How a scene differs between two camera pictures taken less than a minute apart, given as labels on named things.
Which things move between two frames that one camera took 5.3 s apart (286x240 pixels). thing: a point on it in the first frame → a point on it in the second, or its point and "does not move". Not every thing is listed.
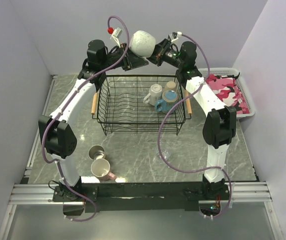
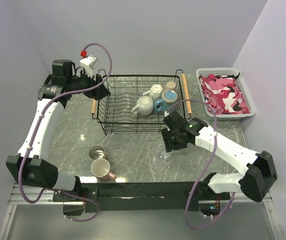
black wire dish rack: [141, 103] does not move
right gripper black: [159, 50] → [168, 144]
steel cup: [96, 152] does not move
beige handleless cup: [170, 85] does not move
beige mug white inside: [142, 43] → [144, 106]
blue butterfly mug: [169, 98] does not move
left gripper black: [132, 61] → [99, 93]
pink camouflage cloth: [227, 88] does not move
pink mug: [100, 168] does not move
